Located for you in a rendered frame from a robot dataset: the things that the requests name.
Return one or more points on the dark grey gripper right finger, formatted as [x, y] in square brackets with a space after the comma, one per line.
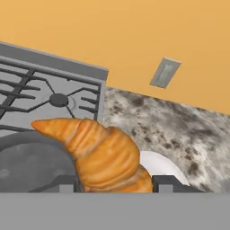
[167, 182]

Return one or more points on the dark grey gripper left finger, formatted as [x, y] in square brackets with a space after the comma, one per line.
[66, 183]

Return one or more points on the golden brown croissant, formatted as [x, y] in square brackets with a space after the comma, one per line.
[104, 152]

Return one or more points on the dark grey pan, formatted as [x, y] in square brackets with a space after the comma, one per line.
[33, 164]

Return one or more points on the grey stove hob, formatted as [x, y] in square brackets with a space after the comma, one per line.
[45, 86]

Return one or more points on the white plate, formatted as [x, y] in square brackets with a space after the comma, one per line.
[158, 164]

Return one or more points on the grey wall switch plate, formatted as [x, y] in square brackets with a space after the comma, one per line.
[165, 72]

